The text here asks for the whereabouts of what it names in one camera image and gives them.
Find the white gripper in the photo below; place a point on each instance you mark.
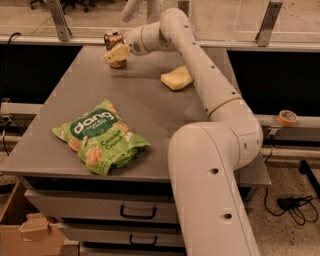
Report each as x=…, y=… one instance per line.
x=134, y=41

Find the orange soda can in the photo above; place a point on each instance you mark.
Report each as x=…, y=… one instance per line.
x=110, y=41

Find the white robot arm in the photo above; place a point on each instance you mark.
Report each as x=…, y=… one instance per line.
x=203, y=156

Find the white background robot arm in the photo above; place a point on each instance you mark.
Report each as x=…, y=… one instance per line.
x=132, y=10

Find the yellow sponge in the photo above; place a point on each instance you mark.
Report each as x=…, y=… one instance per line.
x=177, y=79

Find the black office chair base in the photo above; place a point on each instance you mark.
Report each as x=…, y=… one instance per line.
x=86, y=4

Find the green dang chips bag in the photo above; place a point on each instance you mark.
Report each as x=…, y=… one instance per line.
x=101, y=139

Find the top grey drawer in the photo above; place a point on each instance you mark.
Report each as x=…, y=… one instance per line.
x=104, y=206

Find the grey drawer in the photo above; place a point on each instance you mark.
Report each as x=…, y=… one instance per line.
x=125, y=235
x=104, y=206
x=102, y=249

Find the orange tape roll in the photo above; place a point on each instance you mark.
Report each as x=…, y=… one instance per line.
x=287, y=118

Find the middle grey drawer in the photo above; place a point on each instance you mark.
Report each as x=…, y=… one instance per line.
x=125, y=235

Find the bottom grey drawer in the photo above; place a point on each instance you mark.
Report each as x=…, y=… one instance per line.
x=102, y=249

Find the cardboard box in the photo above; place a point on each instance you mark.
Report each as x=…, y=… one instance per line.
x=25, y=231

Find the left metal bracket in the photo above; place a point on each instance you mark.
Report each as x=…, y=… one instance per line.
x=56, y=10

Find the metal bracket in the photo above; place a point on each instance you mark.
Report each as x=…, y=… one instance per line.
x=263, y=37
x=183, y=5
x=56, y=10

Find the middle metal bracket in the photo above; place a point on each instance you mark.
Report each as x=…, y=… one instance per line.
x=183, y=5

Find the right metal bracket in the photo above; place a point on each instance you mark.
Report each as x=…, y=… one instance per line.
x=263, y=37

